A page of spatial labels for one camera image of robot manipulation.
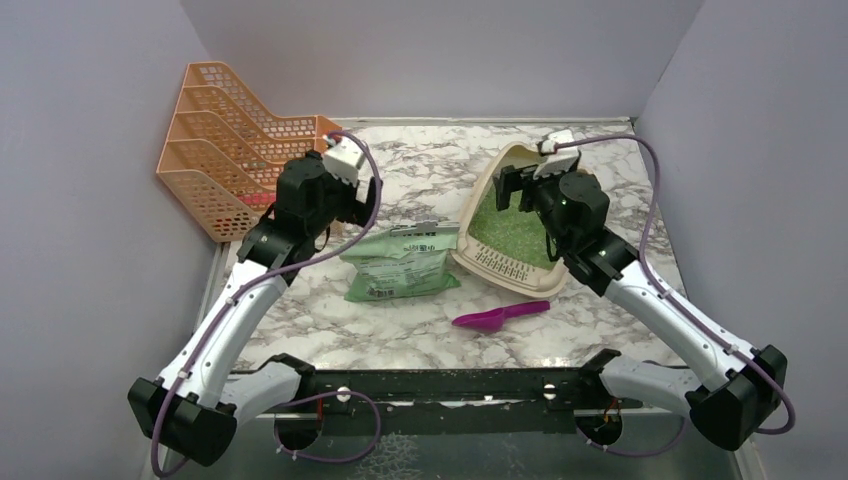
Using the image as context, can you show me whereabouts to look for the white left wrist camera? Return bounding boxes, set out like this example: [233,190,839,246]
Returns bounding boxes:
[322,135,366,187]

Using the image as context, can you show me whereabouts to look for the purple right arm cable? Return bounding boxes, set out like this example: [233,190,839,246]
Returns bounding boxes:
[563,134,796,460]

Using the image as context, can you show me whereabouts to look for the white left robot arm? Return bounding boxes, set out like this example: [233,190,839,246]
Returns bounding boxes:
[128,143,382,479]

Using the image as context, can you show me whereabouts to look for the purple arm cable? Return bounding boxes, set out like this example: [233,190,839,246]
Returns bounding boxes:
[563,134,796,460]
[149,130,384,480]

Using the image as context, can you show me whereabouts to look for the white bag sealing clip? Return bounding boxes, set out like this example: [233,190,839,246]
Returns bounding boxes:
[389,221,460,237]

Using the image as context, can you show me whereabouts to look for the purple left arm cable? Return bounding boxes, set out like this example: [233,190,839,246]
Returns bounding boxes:
[149,130,384,480]

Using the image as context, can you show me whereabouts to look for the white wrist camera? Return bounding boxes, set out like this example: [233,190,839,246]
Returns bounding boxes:
[322,135,366,187]
[533,129,582,180]

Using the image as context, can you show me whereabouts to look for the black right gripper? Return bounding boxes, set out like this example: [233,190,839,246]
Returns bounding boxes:
[494,162,578,251]

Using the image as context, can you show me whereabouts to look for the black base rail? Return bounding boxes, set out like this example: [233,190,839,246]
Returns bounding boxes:
[267,367,642,436]

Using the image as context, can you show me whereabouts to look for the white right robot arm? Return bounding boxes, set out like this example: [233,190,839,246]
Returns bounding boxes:
[493,166,788,451]

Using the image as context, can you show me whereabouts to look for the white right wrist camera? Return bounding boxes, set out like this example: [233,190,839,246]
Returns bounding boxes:
[533,129,582,180]

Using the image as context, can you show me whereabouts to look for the beige plastic litter box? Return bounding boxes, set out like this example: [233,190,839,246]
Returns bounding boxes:
[451,142,568,299]

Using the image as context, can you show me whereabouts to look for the purple plastic litter scoop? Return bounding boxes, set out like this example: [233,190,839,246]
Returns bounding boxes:
[451,300,550,333]

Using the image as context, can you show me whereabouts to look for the orange mesh file rack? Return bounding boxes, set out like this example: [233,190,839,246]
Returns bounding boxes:
[156,61,339,243]

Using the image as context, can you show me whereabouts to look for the green litter pellets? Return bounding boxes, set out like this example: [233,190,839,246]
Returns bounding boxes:
[468,186,555,269]

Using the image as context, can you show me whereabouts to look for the green litter bag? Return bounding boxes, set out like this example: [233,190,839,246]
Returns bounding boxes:
[340,226,461,303]

